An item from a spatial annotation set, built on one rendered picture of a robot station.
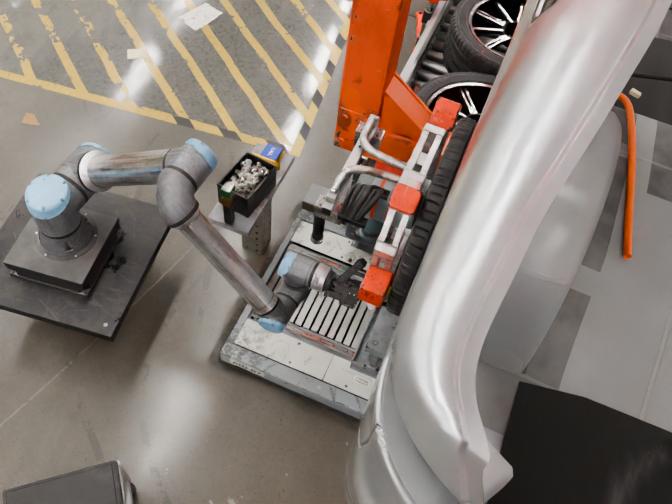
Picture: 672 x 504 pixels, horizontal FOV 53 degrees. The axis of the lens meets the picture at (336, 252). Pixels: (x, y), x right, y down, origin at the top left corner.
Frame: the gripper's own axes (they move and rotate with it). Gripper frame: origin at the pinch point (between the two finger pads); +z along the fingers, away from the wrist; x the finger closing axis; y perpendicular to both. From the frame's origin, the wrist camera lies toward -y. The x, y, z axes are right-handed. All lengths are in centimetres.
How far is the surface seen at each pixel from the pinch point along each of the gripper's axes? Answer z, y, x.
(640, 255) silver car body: 63, -42, 14
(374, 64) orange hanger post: -33, -70, -21
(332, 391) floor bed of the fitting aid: -8, 50, -29
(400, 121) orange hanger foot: -20, -55, -39
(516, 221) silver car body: 19, -46, 105
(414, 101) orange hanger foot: -18, -64, -43
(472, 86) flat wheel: -2, -81, -101
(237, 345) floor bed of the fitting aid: -51, 51, -37
